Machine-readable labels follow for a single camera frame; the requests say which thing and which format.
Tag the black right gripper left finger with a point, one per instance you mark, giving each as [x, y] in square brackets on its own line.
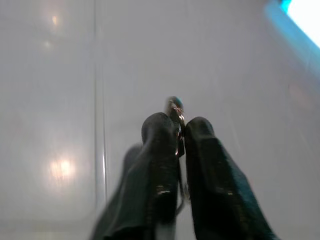
[157, 160]

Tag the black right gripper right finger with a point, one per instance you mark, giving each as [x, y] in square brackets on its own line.
[212, 180]

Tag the bright blue-edged panel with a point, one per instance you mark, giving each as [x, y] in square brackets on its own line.
[282, 20]

